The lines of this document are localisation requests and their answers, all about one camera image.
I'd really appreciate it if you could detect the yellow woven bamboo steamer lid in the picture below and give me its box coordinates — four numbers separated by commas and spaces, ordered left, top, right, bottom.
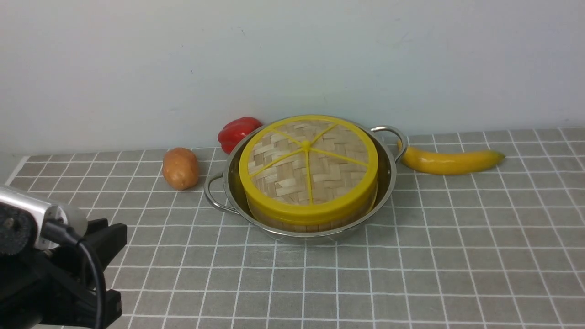
238, 115, 379, 205

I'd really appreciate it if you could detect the yellow rimmed bamboo steamer basket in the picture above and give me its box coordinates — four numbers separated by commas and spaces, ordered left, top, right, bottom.
247, 184, 378, 233

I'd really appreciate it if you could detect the stainless steel pot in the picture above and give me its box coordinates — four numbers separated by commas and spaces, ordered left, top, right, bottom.
203, 119, 407, 246

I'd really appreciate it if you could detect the red bell pepper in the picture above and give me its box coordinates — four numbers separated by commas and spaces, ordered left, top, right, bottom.
217, 117, 262, 154

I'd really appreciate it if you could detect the brown potato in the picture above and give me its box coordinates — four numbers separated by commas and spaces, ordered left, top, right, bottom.
162, 147, 199, 191

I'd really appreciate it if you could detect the yellow plastic banana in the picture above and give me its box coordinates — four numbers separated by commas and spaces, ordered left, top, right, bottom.
401, 146, 505, 175

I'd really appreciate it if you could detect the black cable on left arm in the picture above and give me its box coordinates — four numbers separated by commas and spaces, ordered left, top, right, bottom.
41, 220, 108, 329

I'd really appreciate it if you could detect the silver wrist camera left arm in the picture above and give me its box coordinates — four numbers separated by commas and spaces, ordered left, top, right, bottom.
0, 185, 88, 255

